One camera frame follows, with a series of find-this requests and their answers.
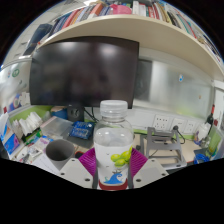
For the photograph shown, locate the blue tissue box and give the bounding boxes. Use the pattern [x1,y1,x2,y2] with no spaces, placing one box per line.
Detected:
[0,113,21,156]

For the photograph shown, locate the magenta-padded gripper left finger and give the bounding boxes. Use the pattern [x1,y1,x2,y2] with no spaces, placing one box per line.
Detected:
[59,147,100,190]

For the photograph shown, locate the black computer monitor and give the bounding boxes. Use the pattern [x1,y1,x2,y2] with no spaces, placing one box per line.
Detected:
[28,35,140,123]

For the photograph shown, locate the blue circuit board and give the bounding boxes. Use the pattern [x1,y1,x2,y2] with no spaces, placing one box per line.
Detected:
[68,120,95,140]

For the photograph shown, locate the coiled blue cable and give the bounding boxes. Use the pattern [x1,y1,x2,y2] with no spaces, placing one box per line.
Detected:
[193,152,211,165]

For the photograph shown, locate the white tissue stack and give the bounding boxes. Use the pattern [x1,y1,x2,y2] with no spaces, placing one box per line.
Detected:
[18,111,44,136]

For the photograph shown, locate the dark wine bottle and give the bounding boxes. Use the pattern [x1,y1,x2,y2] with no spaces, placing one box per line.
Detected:
[206,103,216,126]

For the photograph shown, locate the white wall outlet panel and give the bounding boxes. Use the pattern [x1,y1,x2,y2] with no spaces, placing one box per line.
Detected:
[152,114,198,135]

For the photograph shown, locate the clear plastic drink bottle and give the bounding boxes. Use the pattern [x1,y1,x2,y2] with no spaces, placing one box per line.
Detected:
[92,99,135,188]

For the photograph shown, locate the printed white paper sheet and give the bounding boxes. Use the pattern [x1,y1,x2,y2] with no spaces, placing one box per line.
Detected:
[31,151,61,176]

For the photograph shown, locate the clear plastic box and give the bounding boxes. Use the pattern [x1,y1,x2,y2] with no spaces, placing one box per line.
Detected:
[39,115,74,138]

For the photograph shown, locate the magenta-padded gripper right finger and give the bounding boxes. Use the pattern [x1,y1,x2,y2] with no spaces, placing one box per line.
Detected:
[127,147,169,190]

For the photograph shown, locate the grey cup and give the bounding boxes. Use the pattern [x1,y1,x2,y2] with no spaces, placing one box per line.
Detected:
[45,138,76,172]

